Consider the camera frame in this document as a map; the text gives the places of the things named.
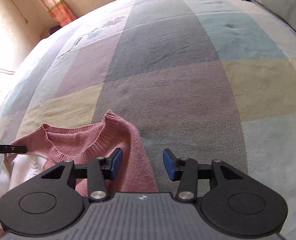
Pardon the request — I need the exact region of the left orange curtain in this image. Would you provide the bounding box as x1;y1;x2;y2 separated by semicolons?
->
38;0;76;27

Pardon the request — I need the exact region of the pink and white knit sweater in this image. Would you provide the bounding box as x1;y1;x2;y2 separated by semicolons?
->
0;109;159;240

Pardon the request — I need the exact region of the patchwork pastel bed sheet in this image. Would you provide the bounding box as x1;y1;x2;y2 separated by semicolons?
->
0;0;296;239

